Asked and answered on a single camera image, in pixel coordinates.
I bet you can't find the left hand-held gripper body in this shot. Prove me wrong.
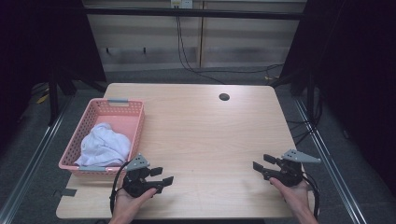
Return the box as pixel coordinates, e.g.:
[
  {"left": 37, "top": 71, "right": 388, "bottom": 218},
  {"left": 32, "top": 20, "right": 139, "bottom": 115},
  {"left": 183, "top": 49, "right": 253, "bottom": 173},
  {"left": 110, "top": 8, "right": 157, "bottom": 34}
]
[{"left": 121, "top": 152, "right": 163, "bottom": 199}]

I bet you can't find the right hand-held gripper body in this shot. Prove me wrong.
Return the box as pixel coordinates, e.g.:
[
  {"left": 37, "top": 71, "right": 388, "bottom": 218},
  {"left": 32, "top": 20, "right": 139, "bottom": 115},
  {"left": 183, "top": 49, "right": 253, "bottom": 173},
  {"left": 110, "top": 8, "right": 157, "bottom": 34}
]
[{"left": 262, "top": 148, "right": 321, "bottom": 188}]

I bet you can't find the white towel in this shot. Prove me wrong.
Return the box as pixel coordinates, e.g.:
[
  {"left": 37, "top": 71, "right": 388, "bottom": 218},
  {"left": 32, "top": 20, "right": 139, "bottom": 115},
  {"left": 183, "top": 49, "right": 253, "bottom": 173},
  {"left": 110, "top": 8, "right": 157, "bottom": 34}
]
[{"left": 74, "top": 121, "right": 133, "bottom": 168}]

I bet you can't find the pink plastic basket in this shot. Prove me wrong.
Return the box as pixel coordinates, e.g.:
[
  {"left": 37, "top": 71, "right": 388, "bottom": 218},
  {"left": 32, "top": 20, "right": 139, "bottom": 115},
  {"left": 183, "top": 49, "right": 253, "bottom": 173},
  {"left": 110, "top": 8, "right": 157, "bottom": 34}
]
[{"left": 58, "top": 97, "right": 146, "bottom": 177}]

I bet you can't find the person's left hand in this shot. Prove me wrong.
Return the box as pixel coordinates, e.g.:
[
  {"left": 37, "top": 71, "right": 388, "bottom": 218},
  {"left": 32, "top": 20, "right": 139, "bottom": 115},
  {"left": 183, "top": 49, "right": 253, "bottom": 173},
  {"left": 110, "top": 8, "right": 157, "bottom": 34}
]
[{"left": 110, "top": 188, "right": 159, "bottom": 220}]

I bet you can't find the person's right hand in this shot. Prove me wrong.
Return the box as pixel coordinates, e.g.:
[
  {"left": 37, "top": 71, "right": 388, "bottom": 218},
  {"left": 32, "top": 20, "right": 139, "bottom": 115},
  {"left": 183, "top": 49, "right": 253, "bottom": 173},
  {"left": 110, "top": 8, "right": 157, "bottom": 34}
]
[{"left": 269, "top": 177, "right": 316, "bottom": 216}]

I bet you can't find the grey tape piece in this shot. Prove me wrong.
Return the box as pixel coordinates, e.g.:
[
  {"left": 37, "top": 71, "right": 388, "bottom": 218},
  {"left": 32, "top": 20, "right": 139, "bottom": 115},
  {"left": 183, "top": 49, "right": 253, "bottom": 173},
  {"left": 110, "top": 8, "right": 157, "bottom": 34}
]
[{"left": 53, "top": 188, "right": 78, "bottom": 199}]

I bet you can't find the black metal stand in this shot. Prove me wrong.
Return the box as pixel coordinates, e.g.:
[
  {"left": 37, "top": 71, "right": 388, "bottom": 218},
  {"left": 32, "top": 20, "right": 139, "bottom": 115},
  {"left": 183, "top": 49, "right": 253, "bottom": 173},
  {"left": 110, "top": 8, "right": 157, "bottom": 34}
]
[
  {"left": 269, "top": 68, "right": 325, "bottom": 125},
  {"left": 46, "top": 62, "right": 106, "bottom": 127}
]

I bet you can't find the yellow floor item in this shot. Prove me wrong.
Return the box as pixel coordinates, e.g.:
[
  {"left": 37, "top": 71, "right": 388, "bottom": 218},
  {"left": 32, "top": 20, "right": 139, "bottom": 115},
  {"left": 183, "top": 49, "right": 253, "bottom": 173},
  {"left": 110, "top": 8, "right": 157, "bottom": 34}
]
[{"left": 36, "top": 92, "right": 50, "bottom": 105}]

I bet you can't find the dark curtain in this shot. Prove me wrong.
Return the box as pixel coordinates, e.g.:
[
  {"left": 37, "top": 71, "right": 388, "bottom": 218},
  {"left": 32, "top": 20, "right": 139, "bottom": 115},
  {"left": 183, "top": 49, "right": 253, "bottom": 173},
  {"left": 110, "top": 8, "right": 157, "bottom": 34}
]
[
  {"left": 0, "top": 0, "right": 107, "bottom": 153},
  {"left": 279, "top": 0, "right": 396, "bottom": 190}
]

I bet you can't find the black horizontal bar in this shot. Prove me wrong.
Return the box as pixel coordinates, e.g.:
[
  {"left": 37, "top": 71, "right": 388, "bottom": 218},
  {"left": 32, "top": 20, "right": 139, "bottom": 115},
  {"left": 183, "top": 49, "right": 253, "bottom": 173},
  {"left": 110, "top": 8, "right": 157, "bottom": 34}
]
[{"left": 83, "top": 7, "right": 307, "bottom": 21}]

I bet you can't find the left hand-held gripper cable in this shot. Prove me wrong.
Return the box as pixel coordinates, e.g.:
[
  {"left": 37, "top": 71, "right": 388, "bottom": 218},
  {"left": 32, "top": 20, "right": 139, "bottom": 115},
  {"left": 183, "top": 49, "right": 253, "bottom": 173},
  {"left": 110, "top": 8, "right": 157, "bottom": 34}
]
[{"left": 108, "top": 160, "right": 132, "bottom": 217}]

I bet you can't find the black wall cable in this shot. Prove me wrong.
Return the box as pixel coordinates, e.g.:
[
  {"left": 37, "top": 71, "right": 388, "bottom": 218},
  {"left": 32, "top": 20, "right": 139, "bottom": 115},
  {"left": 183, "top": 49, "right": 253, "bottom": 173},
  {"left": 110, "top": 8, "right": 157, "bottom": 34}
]
[{"left": 176, "top": 15, "right": 285, "bottom": 85}]

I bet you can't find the white wall socket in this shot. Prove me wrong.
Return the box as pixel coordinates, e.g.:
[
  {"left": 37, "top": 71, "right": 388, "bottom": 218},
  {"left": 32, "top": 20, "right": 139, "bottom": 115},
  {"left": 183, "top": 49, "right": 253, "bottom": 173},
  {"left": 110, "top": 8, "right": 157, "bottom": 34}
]
[{"left": 170, "top": 0, "right": 194, "bottom": 9}]

